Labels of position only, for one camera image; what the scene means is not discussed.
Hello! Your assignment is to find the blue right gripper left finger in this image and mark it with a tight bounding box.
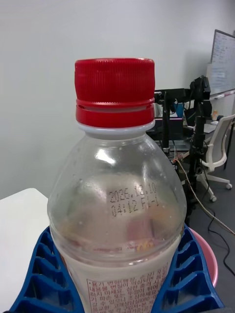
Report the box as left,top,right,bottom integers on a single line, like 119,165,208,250
9,226,85,313

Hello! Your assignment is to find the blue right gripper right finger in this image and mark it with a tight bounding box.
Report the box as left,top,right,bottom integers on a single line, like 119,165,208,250
151,224,225,313

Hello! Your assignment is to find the clear bottle with red cap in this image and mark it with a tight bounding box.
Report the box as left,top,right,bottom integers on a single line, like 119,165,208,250
47,58,188,313

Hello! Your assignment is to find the pink plastic bin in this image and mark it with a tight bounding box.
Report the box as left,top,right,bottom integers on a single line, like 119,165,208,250
189,228,219,288

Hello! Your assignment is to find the white office chair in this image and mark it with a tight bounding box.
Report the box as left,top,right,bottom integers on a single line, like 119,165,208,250
196,113,235,202

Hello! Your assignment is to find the black equipment stand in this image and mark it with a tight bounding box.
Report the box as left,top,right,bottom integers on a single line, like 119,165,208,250
146,75,213,218

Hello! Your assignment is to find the whiteboard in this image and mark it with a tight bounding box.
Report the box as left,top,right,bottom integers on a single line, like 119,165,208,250
210,29,235,96

